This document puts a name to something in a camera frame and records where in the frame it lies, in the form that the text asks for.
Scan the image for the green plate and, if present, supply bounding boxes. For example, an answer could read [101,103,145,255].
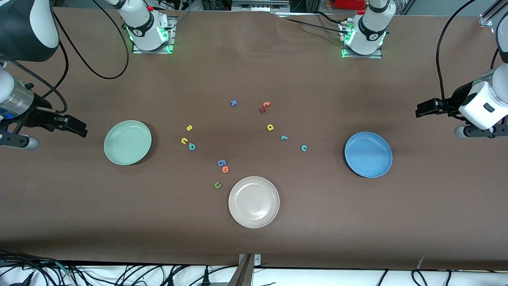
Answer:
[104,120,152,166]

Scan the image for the blue plate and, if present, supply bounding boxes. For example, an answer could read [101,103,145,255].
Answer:
[344,131,393,178]

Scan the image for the red box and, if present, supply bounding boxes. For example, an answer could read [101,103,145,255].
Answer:
[335,0,366,11]

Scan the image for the beige plate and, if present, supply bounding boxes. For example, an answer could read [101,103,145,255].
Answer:
[228,176,280,229]

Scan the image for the brown table cover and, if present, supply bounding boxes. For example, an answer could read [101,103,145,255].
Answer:
[0,7,508,271]

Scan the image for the grey equipment box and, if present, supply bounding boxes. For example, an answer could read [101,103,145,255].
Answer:
[231,0,290,12]

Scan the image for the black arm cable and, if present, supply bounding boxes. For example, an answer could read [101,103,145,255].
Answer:
[0,0,131,116]
[436,0,477,120]

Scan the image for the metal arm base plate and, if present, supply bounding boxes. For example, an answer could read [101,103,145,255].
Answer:
[341,22,383,59]
[132,17,176,54]

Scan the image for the aluminium corner rail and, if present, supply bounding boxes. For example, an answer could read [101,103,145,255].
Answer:
[478,0,508,27]

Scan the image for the black base cable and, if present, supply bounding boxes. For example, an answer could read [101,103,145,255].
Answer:
[278,16,346,33]
[313,10,346,23]

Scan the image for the aluminium mount post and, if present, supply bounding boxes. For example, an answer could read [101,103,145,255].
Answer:
[228,253,262,286]

